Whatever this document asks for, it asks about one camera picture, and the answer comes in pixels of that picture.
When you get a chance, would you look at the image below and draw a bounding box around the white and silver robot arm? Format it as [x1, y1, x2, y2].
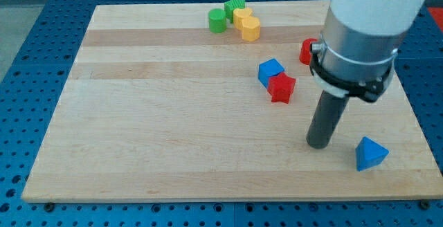
[310, 0, 425, 102]

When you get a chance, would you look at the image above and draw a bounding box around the blue triangle block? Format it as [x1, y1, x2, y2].
[355, 136, 390, 172]

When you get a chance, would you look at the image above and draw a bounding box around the blue cube block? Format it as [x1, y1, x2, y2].
[257, 58, 284, 88]

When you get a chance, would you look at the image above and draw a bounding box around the red star block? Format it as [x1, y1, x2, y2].
[267, 72, 296, 104]

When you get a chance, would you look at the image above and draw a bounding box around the wooden board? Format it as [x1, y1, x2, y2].
[21, 0, 442, 203]

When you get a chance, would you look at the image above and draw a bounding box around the yellow hexagon block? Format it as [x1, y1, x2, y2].
[242, 17, 260, 42]

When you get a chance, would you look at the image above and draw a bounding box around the green cylinder block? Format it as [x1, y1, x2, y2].
[208, 8, 226, 33]

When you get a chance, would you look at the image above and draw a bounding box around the yellow heart block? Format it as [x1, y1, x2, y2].
[233, 8, 253, 30]

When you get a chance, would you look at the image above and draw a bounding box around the red cylinder block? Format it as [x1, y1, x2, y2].
[299, 38, 318, 65]

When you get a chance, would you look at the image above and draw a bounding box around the green star block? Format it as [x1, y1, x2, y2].
[224, 0, 246, 23]

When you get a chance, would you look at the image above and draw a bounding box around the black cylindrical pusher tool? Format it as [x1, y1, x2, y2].
[306, 91, 349, 149]

